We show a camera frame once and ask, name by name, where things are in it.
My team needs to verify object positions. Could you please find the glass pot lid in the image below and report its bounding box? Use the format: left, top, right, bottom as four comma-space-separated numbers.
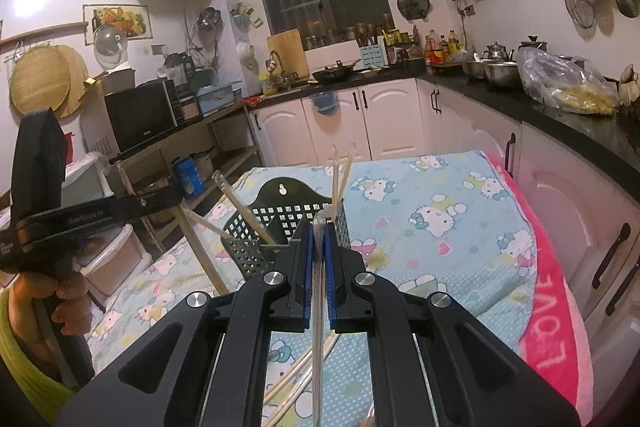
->
93, 24, 128, 70

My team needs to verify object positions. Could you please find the hanging wire strainer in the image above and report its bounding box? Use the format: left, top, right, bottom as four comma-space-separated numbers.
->
564, 0, 596, 29

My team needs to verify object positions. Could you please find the white plastic drawer unit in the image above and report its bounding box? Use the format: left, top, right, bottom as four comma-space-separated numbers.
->
62, 153, 152, 308

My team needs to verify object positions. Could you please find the blender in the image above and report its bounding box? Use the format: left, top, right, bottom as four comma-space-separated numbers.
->
164, 52, 195, 86

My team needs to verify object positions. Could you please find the clear plastic bag of food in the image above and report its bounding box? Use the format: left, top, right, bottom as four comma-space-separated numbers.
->
516, 48, 618, 116

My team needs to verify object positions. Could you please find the bamboo chopstick pair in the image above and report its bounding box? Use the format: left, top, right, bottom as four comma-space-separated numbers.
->
331, 140, 357, 222
171, 202, 230, 295
311, 208, 329, 426
262, 333, 314, 426
213, 170, 276, 245

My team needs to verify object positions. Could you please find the blue canister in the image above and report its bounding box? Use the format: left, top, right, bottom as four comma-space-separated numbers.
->
172, 156, 205, 198

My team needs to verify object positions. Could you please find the wooden cutting board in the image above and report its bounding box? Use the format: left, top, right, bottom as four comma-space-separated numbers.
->
267, 28, 309, 78

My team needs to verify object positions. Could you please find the hanging dark pot lid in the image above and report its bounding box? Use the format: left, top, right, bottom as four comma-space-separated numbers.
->
396, 0, 431, 20

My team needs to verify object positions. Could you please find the stainless steel pot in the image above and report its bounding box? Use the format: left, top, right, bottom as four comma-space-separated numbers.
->
483, 61, 521, 88

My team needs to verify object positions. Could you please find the ginger root pile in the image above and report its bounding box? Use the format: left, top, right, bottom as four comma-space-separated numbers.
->
618, 64, 640, 107

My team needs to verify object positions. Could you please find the black wok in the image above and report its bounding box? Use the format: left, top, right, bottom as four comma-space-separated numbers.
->
312, 58, 360, 84

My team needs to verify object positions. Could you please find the round bamboo tray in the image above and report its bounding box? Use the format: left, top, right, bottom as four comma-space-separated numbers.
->
9, 46, 70, 115

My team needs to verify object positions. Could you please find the person's left hand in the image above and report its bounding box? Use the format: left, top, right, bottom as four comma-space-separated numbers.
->
9, 272, 92, 343

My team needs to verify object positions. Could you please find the black microwave oven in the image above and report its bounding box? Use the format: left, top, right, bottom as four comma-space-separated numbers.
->
79, 79, 184, 159

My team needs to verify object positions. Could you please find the green plastic utensil holder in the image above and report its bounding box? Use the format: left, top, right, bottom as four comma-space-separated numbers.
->
221, 176, 331, 281

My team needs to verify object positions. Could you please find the framed fruit picture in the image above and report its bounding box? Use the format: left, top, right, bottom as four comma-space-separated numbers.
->
82, 4, 153, 46

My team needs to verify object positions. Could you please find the Hello Kitty blue tablecloth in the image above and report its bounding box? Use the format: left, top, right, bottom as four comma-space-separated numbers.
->
88, 152, 537, 426

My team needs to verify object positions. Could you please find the steel kettle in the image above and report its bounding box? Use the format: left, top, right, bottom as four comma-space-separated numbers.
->
482, 42, 514, 62

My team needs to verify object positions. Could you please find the pink LOVE blanket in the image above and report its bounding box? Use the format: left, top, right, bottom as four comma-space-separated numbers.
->
489, 157, 593, 426

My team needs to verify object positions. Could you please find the blue knife block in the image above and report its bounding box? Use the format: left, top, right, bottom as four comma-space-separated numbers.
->
359, 44, 386, 69

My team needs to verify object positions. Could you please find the wooden shelf rack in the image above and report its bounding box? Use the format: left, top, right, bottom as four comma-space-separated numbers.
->
106, 98, 264, 253

